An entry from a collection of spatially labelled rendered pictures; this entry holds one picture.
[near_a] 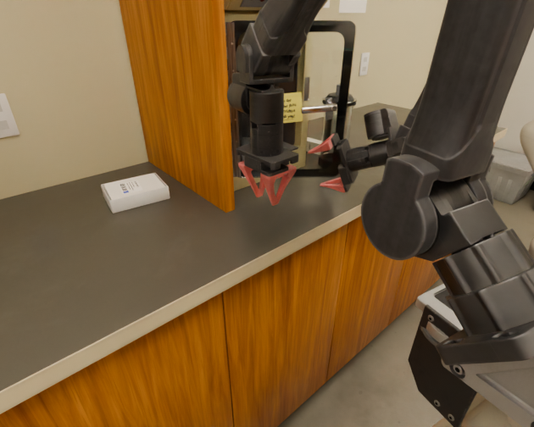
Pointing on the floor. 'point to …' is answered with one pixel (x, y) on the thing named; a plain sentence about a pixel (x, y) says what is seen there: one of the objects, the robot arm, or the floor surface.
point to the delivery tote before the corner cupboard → (509, 175)
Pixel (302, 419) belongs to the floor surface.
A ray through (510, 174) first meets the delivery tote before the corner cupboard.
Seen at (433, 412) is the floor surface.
